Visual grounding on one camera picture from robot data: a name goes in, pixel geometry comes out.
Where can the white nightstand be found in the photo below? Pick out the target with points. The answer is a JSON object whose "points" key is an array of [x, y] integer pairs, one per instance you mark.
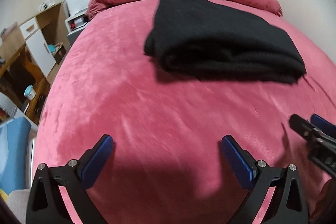
{"points": [[77, 19]]}

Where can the pink bed sheet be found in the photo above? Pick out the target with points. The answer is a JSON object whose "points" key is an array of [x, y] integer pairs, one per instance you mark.
{"points": [[167, 166]]}

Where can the wooden desk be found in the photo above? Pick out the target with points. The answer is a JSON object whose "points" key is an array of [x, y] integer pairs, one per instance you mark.
{"points": [[18, 71]]}

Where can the light blue lidded bucket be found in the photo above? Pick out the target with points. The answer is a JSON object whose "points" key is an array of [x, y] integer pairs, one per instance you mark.
{"points": [[30, 93]]}

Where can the grey office chair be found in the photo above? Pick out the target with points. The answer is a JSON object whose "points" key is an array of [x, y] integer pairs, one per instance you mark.
{"points": [[8, 108]]}

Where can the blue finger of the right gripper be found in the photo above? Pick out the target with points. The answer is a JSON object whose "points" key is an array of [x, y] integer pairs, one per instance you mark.
{"points": [[301, 126], [325, 126]]}

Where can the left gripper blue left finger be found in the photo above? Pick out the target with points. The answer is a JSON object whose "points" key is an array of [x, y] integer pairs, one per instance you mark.
{"points": [[46, 204]]}

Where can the wooden cabinet with white doors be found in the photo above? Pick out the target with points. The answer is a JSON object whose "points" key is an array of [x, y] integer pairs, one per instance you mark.
{"points": [[44, 29]]}

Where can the black pants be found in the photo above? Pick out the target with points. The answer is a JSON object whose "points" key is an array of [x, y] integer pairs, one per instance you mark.
{"points": [[204, 39]]}

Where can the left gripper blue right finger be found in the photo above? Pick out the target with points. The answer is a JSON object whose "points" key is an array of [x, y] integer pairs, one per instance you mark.
{"points": [[288, 203]]}

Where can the blue mattress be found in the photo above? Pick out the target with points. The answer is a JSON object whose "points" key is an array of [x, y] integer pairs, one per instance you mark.
{"points": [[14, 147]]}

